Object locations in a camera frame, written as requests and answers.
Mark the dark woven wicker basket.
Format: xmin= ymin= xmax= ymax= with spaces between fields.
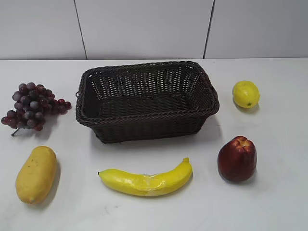
xmin=76 ymin=61 xmax=219 ymax=143

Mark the red apple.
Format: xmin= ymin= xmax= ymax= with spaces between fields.
xmin=218 ymin=136 xmax=257 ymax=182

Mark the yellow banana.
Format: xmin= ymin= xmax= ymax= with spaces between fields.
xmin=98 ymin=157 xmax=193 ymax=197

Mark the yellow lemon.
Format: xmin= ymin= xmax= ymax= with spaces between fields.
xmin=232 ymin=80 xmax=260 ymax=108

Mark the purple grape bunch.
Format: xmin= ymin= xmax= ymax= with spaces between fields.
xmin=1 ymin=82 xmax=72 ymax=137

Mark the yellow mango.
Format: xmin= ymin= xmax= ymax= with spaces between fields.
xmin=15 ymin=146 xmax=57 ymax=205

